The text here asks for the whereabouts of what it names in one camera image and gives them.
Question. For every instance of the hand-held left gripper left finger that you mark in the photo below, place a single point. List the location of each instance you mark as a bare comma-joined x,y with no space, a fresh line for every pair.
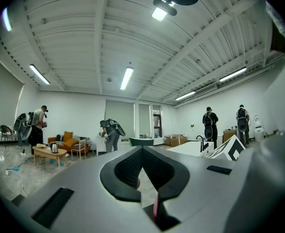
108,178

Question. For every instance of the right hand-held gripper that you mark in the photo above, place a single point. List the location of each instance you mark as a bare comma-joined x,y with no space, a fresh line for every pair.
229,149

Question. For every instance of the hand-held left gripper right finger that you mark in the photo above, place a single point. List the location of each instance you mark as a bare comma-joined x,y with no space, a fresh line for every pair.
176,178

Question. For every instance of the wooden box cabinet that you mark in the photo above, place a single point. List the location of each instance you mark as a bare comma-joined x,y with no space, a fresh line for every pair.
229,136

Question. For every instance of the black faucet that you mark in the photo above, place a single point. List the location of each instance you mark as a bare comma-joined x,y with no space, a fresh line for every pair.
201,142

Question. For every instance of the white sink counter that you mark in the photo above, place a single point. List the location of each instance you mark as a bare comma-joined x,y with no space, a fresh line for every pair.
188,148

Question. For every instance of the white cabinet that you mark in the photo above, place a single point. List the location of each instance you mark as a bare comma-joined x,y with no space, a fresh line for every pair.
101,145

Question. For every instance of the white toilet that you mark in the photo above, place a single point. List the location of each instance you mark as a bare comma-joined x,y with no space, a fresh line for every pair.
258,130

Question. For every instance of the cardboard box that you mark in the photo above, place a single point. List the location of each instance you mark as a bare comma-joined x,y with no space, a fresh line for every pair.
177,139

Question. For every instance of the wooden stool chair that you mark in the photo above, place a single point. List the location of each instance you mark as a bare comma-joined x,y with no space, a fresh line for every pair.
80,149

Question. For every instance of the dark green bathtub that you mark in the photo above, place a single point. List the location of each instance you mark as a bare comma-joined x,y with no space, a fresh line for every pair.
141,141

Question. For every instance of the orange sofa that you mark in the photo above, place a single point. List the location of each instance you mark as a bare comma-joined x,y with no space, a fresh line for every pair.
69,142

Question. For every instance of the window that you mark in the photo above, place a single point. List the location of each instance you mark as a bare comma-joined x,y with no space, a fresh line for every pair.
156,121

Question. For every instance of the steel electric kettle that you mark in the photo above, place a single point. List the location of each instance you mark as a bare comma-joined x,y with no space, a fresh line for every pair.
54,147

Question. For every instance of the ceiling air vent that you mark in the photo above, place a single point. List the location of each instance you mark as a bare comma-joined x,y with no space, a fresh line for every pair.
205,89

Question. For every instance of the grey roller blind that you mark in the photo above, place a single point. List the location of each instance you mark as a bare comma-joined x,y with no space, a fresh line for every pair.
144,118
120,113

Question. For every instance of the oval wooden coffee table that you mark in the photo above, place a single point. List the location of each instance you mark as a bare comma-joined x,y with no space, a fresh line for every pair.
45,152

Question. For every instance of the grey backpack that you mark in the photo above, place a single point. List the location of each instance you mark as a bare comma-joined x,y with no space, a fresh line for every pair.
23,125

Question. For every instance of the dark rattan chair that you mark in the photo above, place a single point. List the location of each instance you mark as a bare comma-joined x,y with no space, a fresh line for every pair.
5,131

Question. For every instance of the black head-mounted camera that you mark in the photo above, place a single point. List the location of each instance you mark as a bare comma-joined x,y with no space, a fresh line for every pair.
170,7

